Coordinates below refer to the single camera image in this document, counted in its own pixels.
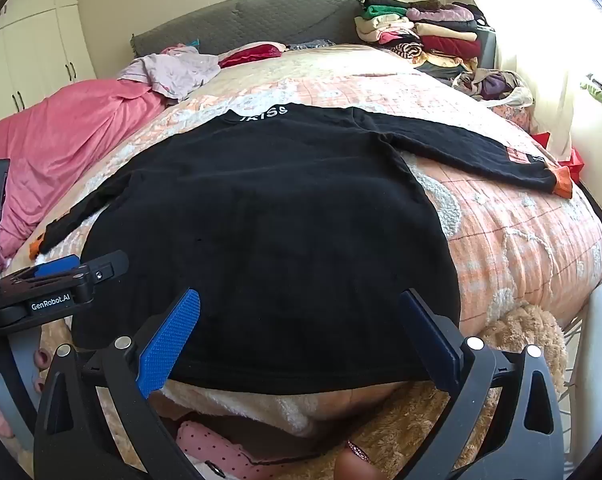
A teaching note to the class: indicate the grey quilted headboard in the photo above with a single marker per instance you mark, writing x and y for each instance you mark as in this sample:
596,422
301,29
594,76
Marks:
261,20

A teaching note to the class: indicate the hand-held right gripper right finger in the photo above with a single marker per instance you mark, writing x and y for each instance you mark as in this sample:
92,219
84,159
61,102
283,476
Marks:
428,340

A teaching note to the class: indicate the pink polka-dot cloth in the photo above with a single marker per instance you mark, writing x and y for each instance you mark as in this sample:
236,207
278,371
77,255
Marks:
216,452

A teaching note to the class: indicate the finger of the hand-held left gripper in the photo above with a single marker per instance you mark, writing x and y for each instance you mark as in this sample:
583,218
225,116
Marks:
103,269

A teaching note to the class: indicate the white furniture piece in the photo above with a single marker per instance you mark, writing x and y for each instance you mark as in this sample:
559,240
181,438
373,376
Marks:
601,360

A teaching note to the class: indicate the person's left hand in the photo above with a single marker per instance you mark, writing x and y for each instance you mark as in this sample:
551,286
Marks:
42,360

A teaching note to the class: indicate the pile of folded clothes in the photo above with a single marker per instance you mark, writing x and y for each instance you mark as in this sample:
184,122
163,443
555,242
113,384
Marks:
431,35

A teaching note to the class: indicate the white curtain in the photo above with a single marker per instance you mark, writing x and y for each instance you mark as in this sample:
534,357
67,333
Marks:
546,35

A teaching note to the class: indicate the orange plaid tufted blanket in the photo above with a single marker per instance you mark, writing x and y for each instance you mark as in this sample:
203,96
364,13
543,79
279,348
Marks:
506,220

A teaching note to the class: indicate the lilac crumpled garment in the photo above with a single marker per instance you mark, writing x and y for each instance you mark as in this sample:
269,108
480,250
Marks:
176,72

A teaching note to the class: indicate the person's foot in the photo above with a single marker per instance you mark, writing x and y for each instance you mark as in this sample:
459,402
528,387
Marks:
356,465

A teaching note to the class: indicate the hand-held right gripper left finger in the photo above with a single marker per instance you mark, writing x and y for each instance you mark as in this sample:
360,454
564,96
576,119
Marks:
173,337

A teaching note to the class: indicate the white bag of clothes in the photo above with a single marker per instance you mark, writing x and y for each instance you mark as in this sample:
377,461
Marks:
491,85

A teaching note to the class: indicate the red pillow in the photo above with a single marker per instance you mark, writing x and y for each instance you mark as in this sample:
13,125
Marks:
251,55

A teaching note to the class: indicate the black sweater with orange cuffs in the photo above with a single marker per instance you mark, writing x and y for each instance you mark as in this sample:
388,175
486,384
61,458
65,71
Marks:
281,235

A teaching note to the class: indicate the red bag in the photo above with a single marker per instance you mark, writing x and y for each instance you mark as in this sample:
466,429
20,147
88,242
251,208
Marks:
576,160

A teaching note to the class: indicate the cream wardrobe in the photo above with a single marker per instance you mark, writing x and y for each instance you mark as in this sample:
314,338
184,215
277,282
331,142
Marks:
36,50

